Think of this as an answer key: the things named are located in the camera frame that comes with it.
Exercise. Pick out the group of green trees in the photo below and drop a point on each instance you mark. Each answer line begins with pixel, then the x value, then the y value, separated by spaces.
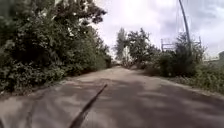
pixel 136 45

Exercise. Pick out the grey asphalt road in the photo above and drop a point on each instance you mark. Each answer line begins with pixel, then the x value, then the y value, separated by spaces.
pixel 133 100

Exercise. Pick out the dense green bushes and trees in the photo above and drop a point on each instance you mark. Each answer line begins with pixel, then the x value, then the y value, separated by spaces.
pixel 43 46

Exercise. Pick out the green bushes and weeds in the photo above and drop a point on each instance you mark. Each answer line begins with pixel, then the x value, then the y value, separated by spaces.
pixel 190 65

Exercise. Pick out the leaning utility pole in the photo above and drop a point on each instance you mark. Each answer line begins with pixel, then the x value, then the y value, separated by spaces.
pixel 185 23

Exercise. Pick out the metal frame structure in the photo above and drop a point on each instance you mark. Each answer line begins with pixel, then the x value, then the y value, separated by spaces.
pixel 166 45

